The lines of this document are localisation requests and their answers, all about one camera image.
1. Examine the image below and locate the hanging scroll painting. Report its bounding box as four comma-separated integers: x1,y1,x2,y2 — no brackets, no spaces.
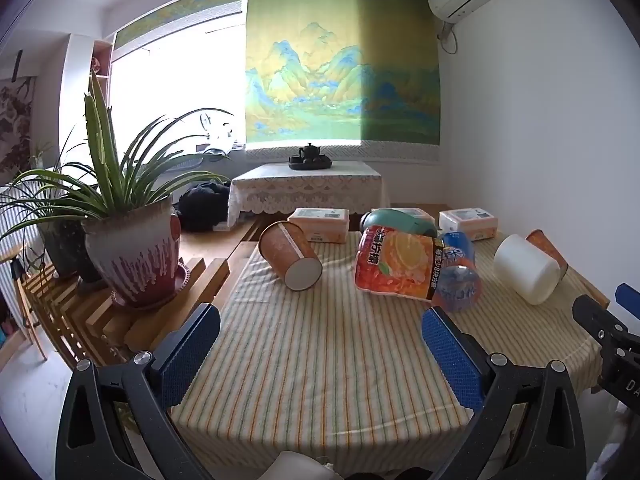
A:
0,50,37,172

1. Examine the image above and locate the spider plant in red pot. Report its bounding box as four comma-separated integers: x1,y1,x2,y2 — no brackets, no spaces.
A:
0,70,237,311

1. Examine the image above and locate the dark tea tray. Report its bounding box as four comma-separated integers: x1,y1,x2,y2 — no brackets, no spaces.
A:
288,154,334,171

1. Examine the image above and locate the teal rounded container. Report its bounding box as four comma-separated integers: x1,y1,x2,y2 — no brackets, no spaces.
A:
360,208,439,239

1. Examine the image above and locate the orange tissue box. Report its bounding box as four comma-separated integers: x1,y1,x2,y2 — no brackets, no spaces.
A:
287,207,351,245
438,207,500,242

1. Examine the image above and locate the small plant in dark pot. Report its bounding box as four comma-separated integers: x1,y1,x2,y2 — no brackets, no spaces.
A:
0,142,103,284

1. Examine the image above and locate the white desk fan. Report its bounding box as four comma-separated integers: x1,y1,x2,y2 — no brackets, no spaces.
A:
192,110,236,159

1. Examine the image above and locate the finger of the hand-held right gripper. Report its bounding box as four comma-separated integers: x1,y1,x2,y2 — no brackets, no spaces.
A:
572,294,633,347
615,283,640,322

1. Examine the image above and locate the orange paper cup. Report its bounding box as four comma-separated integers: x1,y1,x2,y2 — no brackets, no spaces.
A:
257,220,324,292
525,229,570,281

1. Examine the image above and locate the low table with lace cloth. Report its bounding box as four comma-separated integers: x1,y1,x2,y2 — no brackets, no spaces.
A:
227,161,392,229

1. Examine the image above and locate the wooden slatted bench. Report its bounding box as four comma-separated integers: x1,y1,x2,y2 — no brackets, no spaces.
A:
19,219,262,367

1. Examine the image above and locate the white plastic cup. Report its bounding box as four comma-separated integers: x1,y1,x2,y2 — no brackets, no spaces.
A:
493,233,561,306

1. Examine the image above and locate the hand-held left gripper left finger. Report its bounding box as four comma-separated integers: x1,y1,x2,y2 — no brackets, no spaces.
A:
55,303,222,480

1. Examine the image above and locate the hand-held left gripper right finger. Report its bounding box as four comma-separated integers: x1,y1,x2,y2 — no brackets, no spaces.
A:
421,305,587,480

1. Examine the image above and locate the striped tablecloth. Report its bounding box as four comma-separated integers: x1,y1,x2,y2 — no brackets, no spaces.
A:
170,230,614,467

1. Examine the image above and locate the rolled-up landscape roller blind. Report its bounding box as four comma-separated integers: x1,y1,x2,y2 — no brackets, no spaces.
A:
112,0,247,52

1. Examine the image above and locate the white rounded object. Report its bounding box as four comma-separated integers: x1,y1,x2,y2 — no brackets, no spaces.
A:
262,450,347,480

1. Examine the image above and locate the orange juice bottle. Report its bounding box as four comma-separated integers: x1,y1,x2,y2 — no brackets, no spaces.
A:
354,225,449,304

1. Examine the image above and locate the black bag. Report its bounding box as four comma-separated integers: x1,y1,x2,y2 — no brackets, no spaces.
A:
177,182,232,234

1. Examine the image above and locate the landscape painted roller blind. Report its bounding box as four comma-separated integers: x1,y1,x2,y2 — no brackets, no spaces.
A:
243,0,442,164

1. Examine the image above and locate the wooden chair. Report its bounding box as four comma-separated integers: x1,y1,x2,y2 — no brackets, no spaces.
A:
9,244,52,362

